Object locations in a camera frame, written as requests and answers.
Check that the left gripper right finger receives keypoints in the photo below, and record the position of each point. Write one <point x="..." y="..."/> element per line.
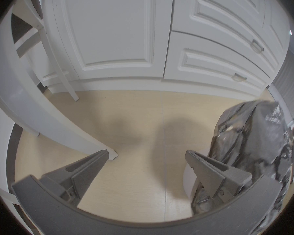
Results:
<point x="210" y="177"/>

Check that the grey curtain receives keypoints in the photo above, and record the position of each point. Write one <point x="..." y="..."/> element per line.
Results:
<point x="289" y="82"/>

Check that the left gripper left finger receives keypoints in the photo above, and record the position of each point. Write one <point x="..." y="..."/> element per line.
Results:
<point x="88" y="175"/>

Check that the black plastic bag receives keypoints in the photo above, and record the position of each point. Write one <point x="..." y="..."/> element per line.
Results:
<point x="247" y="136"/>

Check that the white wardrobe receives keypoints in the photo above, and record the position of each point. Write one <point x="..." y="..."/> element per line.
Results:
<point x="112" y="33"/>

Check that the white chair grey cushions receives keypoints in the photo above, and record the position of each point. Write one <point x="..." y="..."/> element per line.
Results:
<point x="39" y="111"/>

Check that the white trash bin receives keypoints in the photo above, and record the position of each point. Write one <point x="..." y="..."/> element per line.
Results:
<point x="190" y="182"/>

